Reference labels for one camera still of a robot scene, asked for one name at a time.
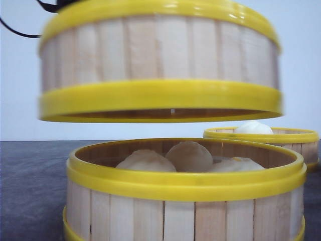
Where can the left white bun front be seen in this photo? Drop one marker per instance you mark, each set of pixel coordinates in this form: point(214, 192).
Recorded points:
point(146, 160)

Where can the white bun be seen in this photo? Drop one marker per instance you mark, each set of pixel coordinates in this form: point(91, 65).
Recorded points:
point(146, 160)
point(190, 156)
point(254, 127)
point(235, 164)

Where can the middle white bun front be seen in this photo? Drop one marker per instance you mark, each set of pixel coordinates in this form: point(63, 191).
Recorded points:
point(190, 156)

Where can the right white bun front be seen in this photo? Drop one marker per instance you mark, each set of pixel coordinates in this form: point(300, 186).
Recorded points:
point(235, 164)

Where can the white bun back right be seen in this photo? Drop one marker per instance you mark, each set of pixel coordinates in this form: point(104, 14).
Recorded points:
point(254, 127)

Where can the front bamboo steamer basket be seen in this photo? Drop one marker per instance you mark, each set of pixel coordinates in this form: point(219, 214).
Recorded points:
point(106, 203)

